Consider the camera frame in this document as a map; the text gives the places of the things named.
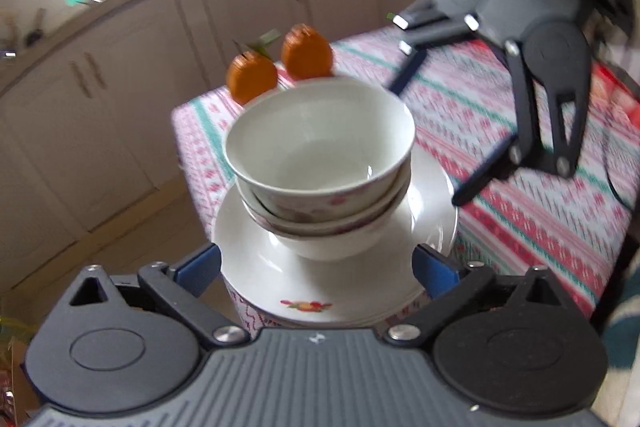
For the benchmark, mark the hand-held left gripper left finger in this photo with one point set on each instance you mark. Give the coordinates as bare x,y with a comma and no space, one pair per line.
200,269

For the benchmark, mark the white pink floral bowl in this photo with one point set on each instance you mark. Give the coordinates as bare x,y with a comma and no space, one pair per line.
325,247
310,142
320,223

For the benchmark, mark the orange with leaf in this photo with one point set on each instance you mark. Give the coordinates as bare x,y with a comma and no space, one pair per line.
250,79

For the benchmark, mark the white kitchen cabinets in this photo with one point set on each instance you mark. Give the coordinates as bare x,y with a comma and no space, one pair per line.
125,107

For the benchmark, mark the bumpy orange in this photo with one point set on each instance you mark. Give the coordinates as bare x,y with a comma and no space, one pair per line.
306,52

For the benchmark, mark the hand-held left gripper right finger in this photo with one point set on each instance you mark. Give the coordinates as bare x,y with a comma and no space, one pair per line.
435,271

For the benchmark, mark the patterned red green tablecloth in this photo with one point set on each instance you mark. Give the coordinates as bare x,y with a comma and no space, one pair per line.
525,217

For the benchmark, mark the teal white patterned cloth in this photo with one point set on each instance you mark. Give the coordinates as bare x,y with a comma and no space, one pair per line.
625,337

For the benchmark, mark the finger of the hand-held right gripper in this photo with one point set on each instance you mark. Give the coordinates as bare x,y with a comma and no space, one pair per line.
482,181
406,72

